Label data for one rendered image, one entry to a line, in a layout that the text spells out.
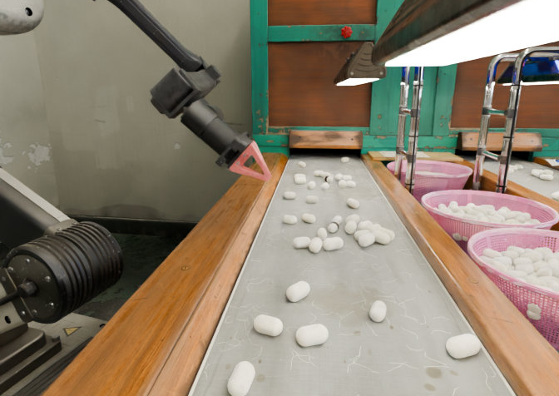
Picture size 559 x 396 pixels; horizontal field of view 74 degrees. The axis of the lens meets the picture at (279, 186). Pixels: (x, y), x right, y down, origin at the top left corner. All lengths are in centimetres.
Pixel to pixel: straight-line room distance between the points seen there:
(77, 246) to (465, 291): 57
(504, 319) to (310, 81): 126
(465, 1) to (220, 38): 238
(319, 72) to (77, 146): 198
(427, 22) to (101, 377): 38
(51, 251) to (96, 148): 234
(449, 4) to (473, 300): 40
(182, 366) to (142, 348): 4
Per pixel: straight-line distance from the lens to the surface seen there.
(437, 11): 22
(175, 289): 52
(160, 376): 39
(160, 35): 113
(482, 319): 50
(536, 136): 176
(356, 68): 80
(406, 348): 47
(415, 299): 56
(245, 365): 39
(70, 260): 65
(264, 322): 45
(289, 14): 162
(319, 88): 159
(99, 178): 300
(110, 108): 286
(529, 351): 47
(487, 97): 127
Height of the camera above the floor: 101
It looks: 14 degrees down
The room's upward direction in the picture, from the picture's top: straight up
